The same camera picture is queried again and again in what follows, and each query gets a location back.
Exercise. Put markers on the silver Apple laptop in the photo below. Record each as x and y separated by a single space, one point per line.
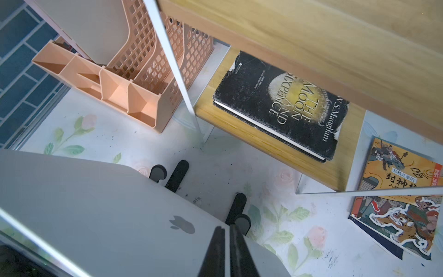
106 220

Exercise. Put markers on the black Moon and Sixpence book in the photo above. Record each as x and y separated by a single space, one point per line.
288 108

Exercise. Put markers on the colourful illustrated children's book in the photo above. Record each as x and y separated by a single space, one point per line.
409 222

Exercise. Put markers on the black laptop stand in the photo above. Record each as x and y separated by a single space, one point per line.
235 214

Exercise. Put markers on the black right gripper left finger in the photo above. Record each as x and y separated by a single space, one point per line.
214 261

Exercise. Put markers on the beige file folder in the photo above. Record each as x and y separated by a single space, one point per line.
99 28

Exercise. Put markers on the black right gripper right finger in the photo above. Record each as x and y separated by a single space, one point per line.
241 262

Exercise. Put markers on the peach plastic file organizer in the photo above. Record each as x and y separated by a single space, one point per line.
138 81

